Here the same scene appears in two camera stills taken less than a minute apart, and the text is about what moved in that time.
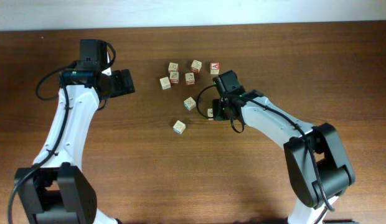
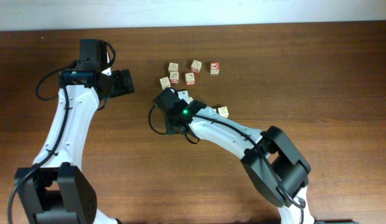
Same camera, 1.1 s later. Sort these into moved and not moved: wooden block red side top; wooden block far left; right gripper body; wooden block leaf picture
Moved: right gripper body
Not moved: wooden block leaf picture; wooden block red side top; wooden block far left
